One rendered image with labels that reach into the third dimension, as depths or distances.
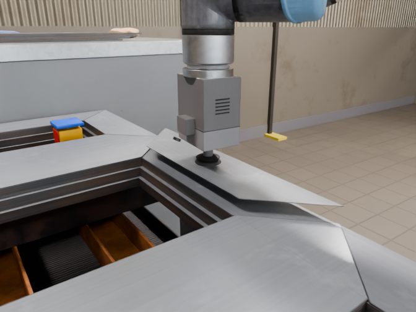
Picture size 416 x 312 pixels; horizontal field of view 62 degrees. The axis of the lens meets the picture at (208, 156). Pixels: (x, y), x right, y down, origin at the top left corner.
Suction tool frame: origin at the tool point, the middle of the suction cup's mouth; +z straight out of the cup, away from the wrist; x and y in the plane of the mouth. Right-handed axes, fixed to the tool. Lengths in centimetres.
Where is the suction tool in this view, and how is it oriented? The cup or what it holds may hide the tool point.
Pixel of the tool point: (208, 168)
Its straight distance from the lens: 56.9
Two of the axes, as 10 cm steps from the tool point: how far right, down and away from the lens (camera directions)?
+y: 5.0, 3.0, -8.1
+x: 8.7, -1.7, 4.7
